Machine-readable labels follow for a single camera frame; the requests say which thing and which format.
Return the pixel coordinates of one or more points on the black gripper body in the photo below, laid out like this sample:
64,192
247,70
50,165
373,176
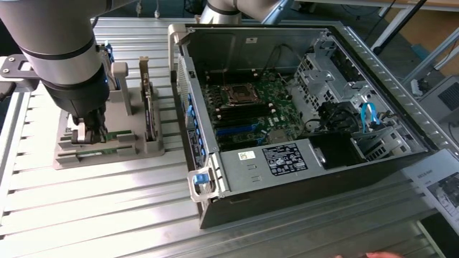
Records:
76,98

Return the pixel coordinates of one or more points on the green RAM stick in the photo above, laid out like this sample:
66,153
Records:
120,132
96,153

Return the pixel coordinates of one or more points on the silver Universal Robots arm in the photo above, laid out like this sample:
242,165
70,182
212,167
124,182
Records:
54,32

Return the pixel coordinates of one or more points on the black RAM slot bank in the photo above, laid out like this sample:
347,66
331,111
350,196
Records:
246,111

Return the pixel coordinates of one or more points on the person's hand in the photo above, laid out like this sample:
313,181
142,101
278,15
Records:
383,254

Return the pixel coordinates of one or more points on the grey parts rack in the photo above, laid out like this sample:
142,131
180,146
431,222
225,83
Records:
118,107

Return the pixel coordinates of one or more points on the blue case latch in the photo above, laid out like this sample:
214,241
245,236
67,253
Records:
200,179

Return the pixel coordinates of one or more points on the blue expansion slot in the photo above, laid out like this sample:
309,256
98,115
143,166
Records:
237,130

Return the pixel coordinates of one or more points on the black expansion slot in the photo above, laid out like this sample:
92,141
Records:
241,142

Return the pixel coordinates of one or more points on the CPU socket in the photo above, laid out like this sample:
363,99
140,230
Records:
239,93

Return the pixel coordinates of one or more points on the grey power supply unit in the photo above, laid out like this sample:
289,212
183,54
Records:
251,166

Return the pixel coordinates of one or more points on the green motherboard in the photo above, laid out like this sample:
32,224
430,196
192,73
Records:
277,113

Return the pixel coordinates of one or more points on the metal disk bay cage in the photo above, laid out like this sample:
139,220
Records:
323,78

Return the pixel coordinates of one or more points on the black open PC case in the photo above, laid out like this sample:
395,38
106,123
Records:
323,188

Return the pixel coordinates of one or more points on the grey desktop computer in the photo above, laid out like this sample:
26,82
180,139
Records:
443,99

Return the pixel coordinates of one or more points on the printed paper sheet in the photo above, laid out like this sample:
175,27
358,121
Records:
438,182

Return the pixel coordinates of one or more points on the graphics card with metal bracket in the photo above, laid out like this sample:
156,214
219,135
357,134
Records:
150,107

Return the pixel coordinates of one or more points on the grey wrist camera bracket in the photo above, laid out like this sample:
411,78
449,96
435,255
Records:
16,70

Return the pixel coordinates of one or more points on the white table frame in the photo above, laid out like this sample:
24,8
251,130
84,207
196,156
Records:
402,18

